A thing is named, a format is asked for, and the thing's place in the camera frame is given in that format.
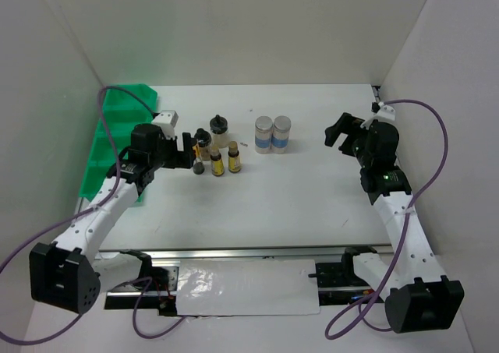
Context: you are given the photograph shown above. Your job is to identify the right silver lid salt jar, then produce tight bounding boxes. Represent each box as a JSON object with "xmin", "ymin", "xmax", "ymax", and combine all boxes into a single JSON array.
[{"xmin": 271, "ymin": 115, "xmax": 292, "ymax": 154}]

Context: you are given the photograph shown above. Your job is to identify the purple cable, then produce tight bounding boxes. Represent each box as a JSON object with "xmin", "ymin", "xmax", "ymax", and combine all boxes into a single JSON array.
[
  {"xmin": 325, "ymin": 99, "xmax": 449, "ymax": 341},
  {"xmin": 0, "ymin": 84, "xmax": 165, "ymax": 346}
]

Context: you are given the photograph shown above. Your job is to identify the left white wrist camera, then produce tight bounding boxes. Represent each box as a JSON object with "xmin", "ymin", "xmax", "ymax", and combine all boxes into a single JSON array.
[{"xmin": 151, "ymin": 110, "xmax": 179, "ymax": 139}]

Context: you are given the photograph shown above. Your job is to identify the aluminium rail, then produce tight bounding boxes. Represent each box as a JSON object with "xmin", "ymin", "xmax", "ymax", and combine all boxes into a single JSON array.
[{"xmin": 97, "ymin": 244, "xmax": 397, "ymax": 261}]

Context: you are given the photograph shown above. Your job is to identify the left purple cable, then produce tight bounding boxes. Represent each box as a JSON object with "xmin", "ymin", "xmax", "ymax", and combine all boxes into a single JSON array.
[{"xmin": 0, "ymin": 84, "xmax": 165, "ymax": 346}]

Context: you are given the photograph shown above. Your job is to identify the white plastic sheet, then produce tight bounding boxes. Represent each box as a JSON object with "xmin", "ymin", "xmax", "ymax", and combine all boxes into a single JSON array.
[{"xmin": 175, "ymin": 259, "xmax": 320, "ymax": 316}]

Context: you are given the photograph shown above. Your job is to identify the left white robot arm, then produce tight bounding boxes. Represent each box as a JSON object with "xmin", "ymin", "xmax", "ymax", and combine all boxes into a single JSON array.
[{"xmin": 29, "ymin": 123, "xmax": 195, "ymax": 315}]

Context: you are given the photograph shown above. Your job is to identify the silver lid salt jar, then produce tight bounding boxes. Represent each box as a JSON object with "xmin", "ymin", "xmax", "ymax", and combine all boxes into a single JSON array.
[
  {"xmin": 271, "ymin": 115, "xmax": 292, "ymax": 154},
  {"xmin": 254, "ymin": 116, "xmax": 273, "ymax": 154}
]

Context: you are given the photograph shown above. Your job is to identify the left silver lid salt jar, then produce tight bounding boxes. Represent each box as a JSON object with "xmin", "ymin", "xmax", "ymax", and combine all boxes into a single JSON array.
[{"xmin": 254, "ymin": 116, "xmax": 273, "ymax": 154}]

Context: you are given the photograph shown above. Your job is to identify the small yellow bottle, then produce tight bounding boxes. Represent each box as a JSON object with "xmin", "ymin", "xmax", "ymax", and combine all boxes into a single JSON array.
[
  {"xmin": 228, "ymin": 141, "xmax": 242, "ymax": 173},
  {"xmin": 210, "ymin": 145, "xmax": 225, "ymax": 177}
]

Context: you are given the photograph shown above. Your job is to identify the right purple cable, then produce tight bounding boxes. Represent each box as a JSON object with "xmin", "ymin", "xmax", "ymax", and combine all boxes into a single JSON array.
[{"xmin": 325, "ymin": 99, "xmax": 449, "ymax": 341}]

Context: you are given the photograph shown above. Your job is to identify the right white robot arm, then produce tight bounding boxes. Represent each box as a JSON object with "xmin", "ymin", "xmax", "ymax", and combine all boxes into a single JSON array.
[{"xmin": 325, "ymin": 113, "xmax": 465, "ymax": 340}]

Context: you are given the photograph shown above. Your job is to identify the left small yellow bottle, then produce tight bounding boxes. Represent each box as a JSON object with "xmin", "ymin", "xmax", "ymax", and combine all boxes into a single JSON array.
[{"xmin": 210, "ymin": 145, "xmax": 225, "ymax": 177}]

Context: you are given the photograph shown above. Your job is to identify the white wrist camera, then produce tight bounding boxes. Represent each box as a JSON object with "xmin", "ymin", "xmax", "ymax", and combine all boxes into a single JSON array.
[
  {"xmin": 151, "ymin": 110, "xmax": 179, "ymax": 139},
  {"xmin": 360, "ymin": 101, "xmax": 395, "ymax": 129}
]

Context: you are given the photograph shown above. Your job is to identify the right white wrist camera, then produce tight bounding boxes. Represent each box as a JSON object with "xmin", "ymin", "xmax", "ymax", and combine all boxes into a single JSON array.
[{"xmin": 360, "ymin": 101, "xmax": 395, "ymax": 129}]

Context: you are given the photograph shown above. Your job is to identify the green plastic compartment tray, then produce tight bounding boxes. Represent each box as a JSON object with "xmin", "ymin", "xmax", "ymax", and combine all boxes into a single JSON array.
[{"xmin": 80, "ymin": 84, "xmax": 157, "ymax": 201}]

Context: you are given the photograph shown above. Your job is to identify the tall black cap spice jar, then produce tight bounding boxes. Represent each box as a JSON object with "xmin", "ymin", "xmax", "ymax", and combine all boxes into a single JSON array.
[{"xmin": 210, "ymin": 115, "xmax": 229, "ymax": 148}]

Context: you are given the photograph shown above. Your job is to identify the yellow label pepper bottle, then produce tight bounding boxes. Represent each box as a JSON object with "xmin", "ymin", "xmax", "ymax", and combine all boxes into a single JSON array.
[{"xmin": 192, "ymin": 138, "xmax": 205, "ymax": 175}]

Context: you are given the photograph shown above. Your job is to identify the right small yellow bottle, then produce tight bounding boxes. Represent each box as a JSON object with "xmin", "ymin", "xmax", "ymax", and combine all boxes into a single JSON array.
[{"xmin": 228, "ymin": 141, "xmax": 242, "ymax": 173}]

